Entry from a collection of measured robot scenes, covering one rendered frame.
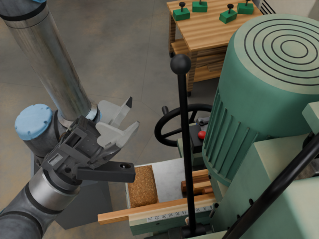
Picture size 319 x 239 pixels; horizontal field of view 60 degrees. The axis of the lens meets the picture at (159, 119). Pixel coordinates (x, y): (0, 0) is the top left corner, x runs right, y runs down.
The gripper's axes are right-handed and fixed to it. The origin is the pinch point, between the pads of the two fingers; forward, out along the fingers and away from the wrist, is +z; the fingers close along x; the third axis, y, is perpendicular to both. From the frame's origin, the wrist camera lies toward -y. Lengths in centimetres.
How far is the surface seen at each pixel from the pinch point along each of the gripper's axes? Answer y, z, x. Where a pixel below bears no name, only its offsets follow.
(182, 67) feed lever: 1.4, 11.2, -7.1
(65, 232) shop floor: -45, -104, 90
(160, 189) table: -30.7, -20.4, 24.3
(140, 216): -26.3, -26.4, 14.5
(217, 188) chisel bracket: -33.3, -4.5, 8.6
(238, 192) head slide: -19.8, 2.1, -12.4
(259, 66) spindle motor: -3.4, 17.7, -16.5
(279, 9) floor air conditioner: -72, 95, 147
